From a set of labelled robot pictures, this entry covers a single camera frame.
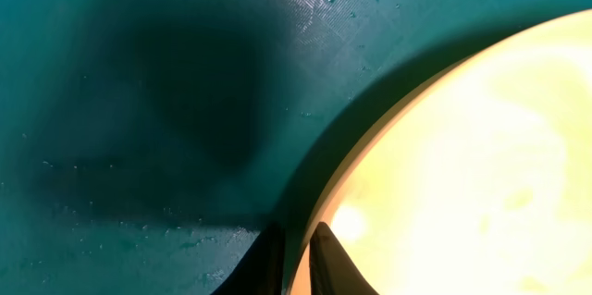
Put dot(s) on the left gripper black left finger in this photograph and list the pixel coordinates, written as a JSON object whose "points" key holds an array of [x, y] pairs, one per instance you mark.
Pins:
{"points": [[260, 271]]}

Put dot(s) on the yellow plate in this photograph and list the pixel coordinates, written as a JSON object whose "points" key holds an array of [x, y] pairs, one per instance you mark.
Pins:
{"points": [[479, 180]]}

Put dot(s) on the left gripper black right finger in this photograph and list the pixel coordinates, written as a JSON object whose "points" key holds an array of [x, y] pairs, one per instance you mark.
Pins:
{"points": [[332, 271]]}

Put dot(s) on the teal plastic tray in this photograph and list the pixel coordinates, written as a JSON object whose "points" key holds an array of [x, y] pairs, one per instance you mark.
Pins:
{"points": [[146, 143]]}

